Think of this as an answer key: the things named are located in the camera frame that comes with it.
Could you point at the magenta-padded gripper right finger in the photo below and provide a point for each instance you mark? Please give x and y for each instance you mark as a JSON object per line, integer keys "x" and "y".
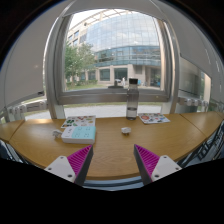
{"x": 163, "y": 166}

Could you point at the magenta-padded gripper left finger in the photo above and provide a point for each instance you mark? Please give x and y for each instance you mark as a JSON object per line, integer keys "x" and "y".
{"x": 63, "y": 166}

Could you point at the white and teal power strip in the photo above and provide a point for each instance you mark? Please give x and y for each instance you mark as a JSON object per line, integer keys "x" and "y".
{"x": 80, "y": 135}

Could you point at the sticker sheet with green stickers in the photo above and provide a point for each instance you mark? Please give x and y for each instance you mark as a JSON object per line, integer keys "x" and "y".
{"x": 78, "y": 121}

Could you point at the sticker sheet with red circle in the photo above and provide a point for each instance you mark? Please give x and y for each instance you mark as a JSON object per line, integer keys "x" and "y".
{"x": 153, "y": 118}

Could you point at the clear bottle with black cap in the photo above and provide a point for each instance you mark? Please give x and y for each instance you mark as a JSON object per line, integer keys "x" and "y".
{"x": 132, "y": 100}

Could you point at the green tree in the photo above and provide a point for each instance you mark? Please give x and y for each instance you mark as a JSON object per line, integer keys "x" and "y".
{"x": 75, "y": 60}

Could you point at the glass-fronted building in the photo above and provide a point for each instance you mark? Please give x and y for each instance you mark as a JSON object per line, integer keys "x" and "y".
{"x": 123, "y": 33}

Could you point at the grey window frame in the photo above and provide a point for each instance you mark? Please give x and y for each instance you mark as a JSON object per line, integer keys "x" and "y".
{"x": 110, "y": 96}

